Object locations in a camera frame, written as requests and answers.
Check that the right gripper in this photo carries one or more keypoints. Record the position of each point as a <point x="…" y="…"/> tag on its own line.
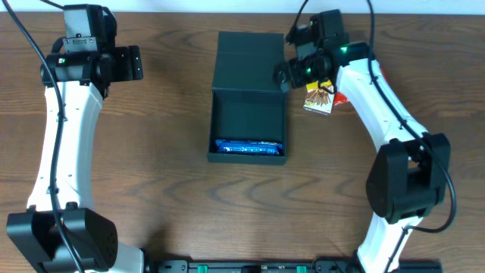
<point x="283" y="76"/>

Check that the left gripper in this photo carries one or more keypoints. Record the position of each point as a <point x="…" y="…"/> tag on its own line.
<point x="135" y="62"/>

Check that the brown Pocky box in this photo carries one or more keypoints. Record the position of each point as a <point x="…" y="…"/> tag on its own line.
<point x="319" y="97"/>

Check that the red snack bag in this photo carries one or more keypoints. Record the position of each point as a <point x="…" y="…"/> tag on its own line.
<point x="339" y="99"/>

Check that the black gift box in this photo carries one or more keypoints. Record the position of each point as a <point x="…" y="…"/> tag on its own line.
<point x="246" y="102"/>

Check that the blue Oreo cookie pack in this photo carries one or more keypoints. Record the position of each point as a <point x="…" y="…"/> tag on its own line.
<point x="248" y="147"/>

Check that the red cardboard snack box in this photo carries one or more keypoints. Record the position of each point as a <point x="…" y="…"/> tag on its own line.
<point x="383" y="74"/>

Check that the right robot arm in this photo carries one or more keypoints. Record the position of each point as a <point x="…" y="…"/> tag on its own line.
<point x="408" y="187"/>

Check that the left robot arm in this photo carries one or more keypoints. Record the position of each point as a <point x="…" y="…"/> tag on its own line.
<point x="60" y="230"/>

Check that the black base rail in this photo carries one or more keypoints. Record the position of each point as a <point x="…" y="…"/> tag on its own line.
<point x="319" y="266"/>

